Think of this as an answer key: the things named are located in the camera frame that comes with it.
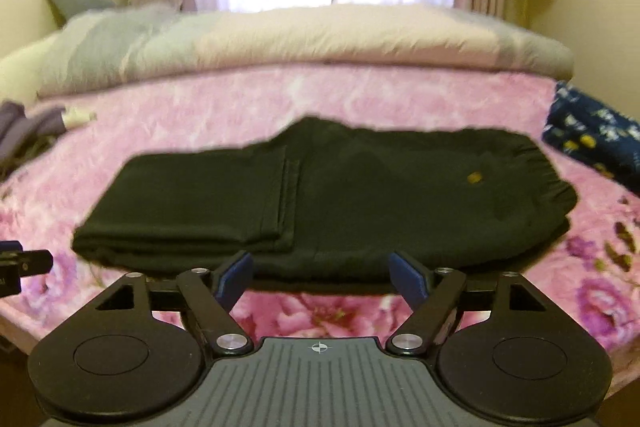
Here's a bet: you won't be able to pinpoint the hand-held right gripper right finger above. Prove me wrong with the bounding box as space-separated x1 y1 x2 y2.
387 251 548 355

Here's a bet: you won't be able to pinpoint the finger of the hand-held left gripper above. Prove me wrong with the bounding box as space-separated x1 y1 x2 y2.
0 241 54 279

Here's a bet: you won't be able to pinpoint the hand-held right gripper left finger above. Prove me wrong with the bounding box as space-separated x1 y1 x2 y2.
95 249 253 355

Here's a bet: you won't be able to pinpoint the black pants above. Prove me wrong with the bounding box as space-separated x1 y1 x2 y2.
71 117 579 294

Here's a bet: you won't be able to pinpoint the purple garment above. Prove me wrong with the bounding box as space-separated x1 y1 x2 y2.
0 101 67 168

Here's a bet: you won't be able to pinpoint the cream garment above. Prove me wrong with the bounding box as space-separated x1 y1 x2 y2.
61 106 97 128

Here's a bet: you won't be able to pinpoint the pink floral blanket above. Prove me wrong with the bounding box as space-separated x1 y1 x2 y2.
0 64 640 388

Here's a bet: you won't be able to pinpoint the cream padded headboard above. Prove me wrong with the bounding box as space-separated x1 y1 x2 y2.
0 41 66 104

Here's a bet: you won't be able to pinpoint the blue printed pyjama garment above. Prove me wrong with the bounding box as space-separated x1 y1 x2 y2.
541 81 640 196

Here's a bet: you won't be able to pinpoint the grey and pink duvet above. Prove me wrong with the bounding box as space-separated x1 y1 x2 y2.
36 3 574 98

